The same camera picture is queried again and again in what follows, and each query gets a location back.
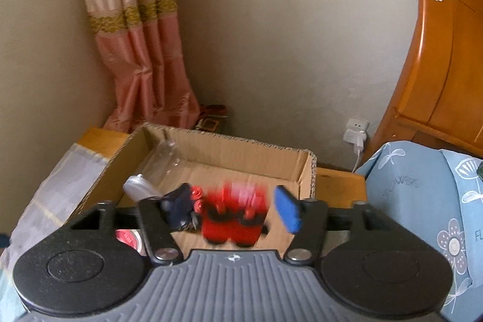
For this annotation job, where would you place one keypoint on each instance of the wooden bed headboard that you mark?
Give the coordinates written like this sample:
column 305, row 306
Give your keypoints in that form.
column 441, row 73

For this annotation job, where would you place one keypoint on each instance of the brown slipper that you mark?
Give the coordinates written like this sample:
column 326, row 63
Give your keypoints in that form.
column 207, row 124
column 214, row 110

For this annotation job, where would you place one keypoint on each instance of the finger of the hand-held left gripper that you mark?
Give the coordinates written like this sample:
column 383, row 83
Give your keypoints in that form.
column 3, row 241

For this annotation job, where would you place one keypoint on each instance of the pink and beige curtain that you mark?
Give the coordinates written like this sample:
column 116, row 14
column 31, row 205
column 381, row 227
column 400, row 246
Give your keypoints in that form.
column 132, row 43

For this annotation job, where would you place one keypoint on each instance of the clear jar with red label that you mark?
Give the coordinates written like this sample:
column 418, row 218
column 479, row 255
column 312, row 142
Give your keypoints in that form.
column 127, row 239

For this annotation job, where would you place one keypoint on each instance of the clear plastic jar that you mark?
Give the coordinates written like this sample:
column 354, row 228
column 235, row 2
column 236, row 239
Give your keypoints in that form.
column 166, row 163

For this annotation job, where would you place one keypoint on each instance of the cardboard box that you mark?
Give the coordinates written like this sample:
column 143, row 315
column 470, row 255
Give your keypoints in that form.
column 234, row 159

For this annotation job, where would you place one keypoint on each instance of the white plug-in charger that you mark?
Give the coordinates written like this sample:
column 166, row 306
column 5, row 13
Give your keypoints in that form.
column 354, row 140

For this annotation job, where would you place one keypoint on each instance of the red toy train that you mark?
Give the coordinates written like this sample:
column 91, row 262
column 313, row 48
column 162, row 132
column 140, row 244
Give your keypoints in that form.
column 226, row 231

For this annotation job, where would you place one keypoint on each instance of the blue flower print bedsheet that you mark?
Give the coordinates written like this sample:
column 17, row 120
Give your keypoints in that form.
column 407, row 220

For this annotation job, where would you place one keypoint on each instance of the black toy car red wheels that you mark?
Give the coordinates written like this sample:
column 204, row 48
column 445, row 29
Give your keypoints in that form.
column 196, row 192

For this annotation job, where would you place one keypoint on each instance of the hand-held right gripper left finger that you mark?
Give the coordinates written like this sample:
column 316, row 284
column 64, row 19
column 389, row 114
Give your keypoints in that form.
column 177, row 210

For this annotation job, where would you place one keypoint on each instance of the white wall socket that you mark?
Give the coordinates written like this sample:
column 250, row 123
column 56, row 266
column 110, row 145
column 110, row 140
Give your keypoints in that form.
column 357, row 124

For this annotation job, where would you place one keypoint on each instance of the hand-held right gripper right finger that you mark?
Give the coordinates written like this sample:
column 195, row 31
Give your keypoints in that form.
column 286, row 209

